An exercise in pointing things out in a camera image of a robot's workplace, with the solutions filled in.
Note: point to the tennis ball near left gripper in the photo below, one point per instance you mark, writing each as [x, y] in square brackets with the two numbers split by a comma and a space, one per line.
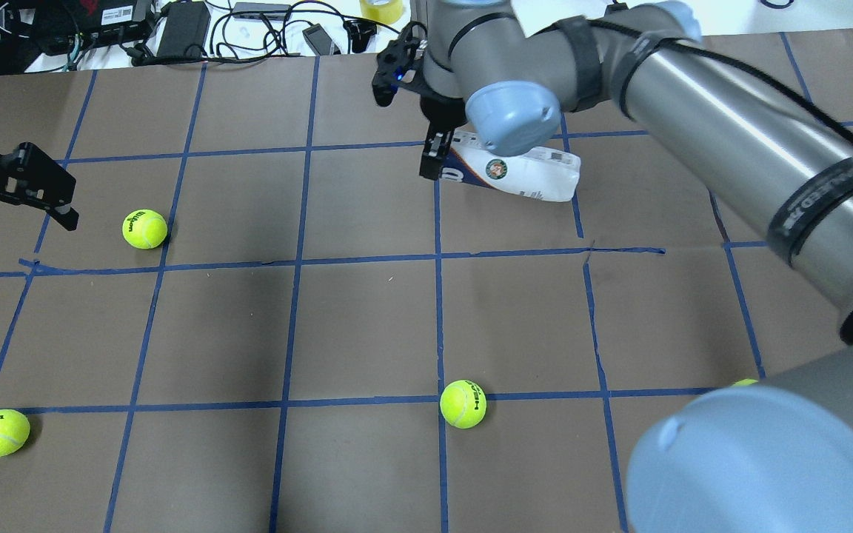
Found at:
[144, 229]

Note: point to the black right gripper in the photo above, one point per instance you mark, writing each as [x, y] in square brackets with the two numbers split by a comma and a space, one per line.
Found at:
[444, 113]

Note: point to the small black device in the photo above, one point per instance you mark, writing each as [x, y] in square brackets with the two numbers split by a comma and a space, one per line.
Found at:
[320, 41]

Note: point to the white tennis ball can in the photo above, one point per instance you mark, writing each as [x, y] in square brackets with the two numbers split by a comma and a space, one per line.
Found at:
[543, 173]

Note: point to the centre Head tennis ball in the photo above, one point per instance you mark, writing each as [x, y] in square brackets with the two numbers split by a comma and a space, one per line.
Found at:
[463, 404]

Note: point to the tennis ball near right arm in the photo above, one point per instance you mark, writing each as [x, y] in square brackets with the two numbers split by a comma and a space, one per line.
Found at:
[745, 382]

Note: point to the black power adapter brick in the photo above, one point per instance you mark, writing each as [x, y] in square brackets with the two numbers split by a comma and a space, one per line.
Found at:
[184, 31]

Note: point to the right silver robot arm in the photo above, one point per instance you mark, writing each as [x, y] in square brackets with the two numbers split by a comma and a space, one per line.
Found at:
[771, 456]

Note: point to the yellow tape roll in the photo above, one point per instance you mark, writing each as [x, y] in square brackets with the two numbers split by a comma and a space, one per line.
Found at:
[385, 11]

